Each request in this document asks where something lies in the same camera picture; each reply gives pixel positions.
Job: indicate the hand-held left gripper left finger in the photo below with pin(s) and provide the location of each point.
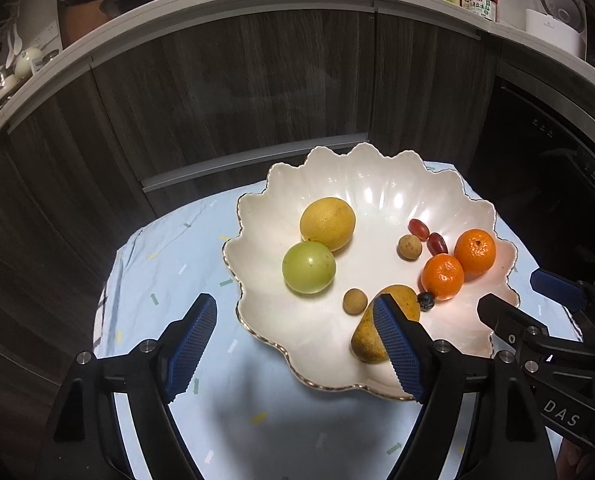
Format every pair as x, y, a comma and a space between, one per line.
192, 345

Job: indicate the yellow mango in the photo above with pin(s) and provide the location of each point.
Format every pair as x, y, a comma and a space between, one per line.
367, 335

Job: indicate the person's right hand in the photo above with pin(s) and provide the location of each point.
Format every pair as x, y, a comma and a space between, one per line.
577, 466

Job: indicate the light blue patterned cloth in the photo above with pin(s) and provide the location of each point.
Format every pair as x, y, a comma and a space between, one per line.
177, 260

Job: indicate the tangerine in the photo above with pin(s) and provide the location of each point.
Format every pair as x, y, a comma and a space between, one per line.
475, 251
443, 276

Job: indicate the dark wood base cabinet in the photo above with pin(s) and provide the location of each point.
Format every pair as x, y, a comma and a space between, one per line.
227, 90

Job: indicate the black built-in dishwasher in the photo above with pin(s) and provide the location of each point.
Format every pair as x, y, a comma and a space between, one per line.
552, 160

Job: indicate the white teapot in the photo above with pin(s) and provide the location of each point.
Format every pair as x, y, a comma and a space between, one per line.
27, 60

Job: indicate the brown longan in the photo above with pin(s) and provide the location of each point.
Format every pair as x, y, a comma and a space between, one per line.
355, 301
409, 247

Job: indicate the white countertop appliance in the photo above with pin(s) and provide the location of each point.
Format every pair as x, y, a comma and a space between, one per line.
557, 32

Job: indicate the blueberry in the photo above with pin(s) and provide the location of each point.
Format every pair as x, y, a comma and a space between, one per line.
426, 301

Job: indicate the green apple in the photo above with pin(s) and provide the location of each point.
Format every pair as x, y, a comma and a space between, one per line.
309, 267

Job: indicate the white scalloped bowl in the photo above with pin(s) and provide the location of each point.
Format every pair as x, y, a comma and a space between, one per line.
377, 195

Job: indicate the yellow lemon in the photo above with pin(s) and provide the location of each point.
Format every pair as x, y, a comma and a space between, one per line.
327, 223

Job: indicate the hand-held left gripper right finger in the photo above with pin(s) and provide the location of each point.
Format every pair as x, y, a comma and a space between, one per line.
397, 350

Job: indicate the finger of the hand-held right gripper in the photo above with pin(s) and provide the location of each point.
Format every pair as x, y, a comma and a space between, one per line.
552, 285
507, 317

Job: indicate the red grape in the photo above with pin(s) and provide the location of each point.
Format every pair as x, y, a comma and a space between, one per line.
417, 227
436, 242

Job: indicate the brown cutting board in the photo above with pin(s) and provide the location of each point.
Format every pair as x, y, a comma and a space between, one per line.
77, 17

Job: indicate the white ladle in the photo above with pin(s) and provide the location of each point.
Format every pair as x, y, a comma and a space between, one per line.
11, 45

